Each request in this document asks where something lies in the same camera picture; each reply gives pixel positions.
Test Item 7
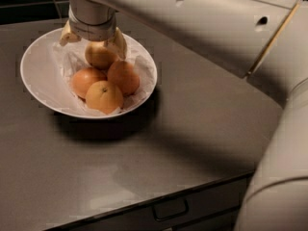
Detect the white paper bowl liner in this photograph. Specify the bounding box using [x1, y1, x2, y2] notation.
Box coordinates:
[52, 35, 157, 118]

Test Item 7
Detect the large white bowl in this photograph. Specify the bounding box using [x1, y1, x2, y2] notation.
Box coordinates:
[19, 27, 159, 119]

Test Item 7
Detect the orange at right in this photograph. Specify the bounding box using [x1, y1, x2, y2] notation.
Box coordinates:
[107, 61, 140, 96]

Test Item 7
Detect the yellowish orange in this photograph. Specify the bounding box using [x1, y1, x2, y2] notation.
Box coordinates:
[85, 41, 118, 70]

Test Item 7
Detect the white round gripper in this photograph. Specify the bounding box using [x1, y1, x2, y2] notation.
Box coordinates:
[59, 7, 127, 60]

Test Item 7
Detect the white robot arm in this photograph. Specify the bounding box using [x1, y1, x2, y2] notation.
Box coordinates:
[69, 0, 308, 231]

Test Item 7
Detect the orange at front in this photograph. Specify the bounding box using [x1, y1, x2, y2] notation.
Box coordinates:
[86, 81, 124, 115]

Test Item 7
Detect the dark drawer front with handle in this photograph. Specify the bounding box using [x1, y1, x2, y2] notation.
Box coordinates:
[46, 172, 252, 231]

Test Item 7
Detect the orange at left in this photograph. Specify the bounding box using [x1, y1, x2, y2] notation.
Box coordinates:
[71, 67, 107, 98]

